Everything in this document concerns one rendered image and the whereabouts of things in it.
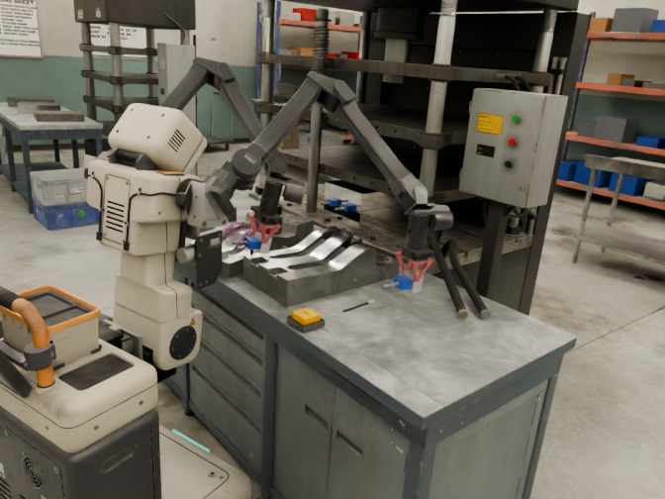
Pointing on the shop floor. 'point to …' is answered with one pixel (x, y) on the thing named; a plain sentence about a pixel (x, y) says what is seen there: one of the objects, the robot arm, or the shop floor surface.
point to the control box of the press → (509, 162)
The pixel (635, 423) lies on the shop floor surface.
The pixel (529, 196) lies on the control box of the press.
